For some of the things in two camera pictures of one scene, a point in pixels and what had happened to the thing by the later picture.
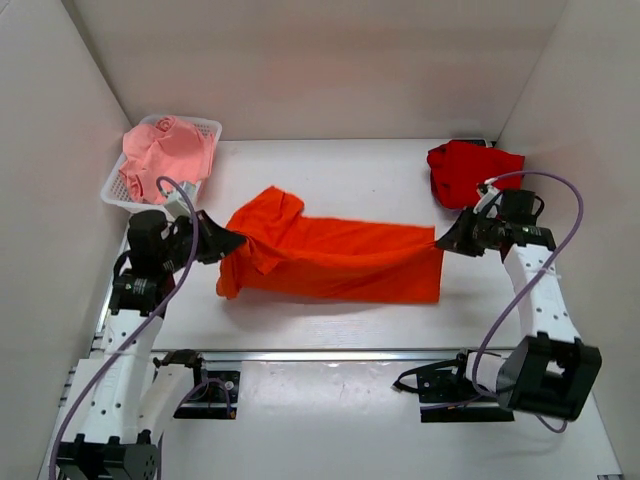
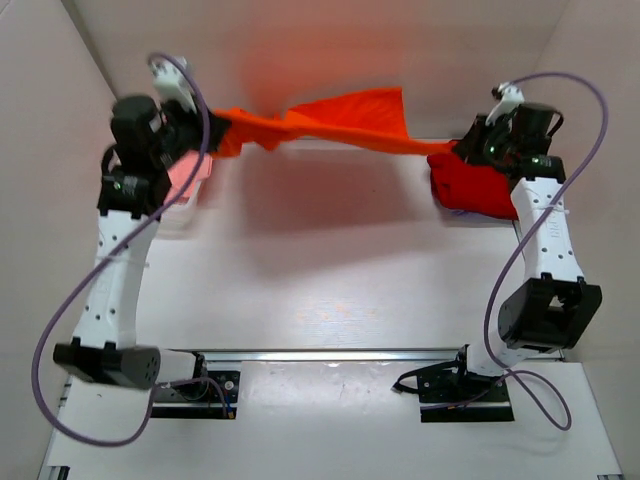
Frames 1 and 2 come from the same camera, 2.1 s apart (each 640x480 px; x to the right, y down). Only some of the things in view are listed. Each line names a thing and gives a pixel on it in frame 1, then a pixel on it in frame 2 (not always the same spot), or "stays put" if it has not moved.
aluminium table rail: (231, 356) stays put
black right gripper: (456, 239) to (469, 148)
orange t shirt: (284, 255) to (370, 119)
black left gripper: (219, 238) to (218, 127)
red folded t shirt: (457, 169) stays put
